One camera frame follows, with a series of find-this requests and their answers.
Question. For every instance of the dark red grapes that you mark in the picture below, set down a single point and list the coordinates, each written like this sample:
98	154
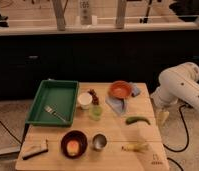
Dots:
95	99

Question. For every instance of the silver metal cup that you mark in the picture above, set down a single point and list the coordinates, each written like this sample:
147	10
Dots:
99	142

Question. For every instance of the green plastic tray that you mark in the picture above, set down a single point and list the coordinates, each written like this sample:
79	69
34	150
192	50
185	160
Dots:
61	95

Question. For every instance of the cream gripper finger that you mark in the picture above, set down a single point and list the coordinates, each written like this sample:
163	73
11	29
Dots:
162	116

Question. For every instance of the white paper cup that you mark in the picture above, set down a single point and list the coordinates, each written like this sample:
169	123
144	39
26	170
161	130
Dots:
84	100

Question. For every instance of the silver fork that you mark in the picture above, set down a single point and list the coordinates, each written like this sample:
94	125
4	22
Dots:
51	111

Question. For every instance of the small wooden block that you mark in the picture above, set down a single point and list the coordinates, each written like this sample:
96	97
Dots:
43	146

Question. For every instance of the orange bowl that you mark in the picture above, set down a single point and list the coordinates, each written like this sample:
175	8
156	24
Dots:
120	89

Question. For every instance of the orange peach fruit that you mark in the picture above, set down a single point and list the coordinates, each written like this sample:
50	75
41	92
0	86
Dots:
73	147

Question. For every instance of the dark bowl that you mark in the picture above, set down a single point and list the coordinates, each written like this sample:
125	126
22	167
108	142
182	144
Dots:
74	135

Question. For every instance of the green plastic cup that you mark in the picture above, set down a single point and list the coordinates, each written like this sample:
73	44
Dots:
95	112

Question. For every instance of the blue cloth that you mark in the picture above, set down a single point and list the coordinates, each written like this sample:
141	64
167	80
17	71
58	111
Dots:
119	105

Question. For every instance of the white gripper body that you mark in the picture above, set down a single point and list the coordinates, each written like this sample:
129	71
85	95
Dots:
158	103

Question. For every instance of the green pepper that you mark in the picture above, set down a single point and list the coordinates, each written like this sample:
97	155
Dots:
135	119

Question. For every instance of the yellow banana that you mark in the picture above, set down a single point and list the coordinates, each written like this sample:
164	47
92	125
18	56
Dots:
137	147

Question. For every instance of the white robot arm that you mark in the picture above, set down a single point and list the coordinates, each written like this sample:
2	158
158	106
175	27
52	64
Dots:
176	83

